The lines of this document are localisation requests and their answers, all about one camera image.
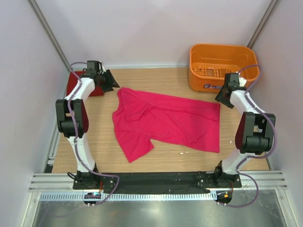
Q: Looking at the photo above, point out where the pink t shirt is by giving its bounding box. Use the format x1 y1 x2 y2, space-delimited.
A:
112 87 220 163

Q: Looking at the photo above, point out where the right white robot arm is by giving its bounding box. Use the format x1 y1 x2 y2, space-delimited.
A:
213 73 276 187

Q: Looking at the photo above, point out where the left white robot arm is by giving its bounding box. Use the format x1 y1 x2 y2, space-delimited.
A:
55 61 119 189

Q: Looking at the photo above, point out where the folded dark red t shirt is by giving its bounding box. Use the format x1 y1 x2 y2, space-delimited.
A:
66 72 104 97

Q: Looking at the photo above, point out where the orange plastic basket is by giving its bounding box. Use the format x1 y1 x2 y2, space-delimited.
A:
188 44 260 93

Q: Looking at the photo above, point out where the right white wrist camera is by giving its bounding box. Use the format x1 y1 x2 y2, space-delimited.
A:
239 76 247 87

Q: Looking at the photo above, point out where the aluminium frame rail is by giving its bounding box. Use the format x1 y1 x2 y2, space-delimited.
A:
28 170 287 192

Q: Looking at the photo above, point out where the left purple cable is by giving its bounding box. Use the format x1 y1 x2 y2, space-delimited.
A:
67 61 121 206

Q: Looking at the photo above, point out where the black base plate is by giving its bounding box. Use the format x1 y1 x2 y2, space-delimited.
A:
68 171 242 194

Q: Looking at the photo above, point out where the white slotted cable duct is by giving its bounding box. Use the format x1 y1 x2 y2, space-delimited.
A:
39 192 217 202

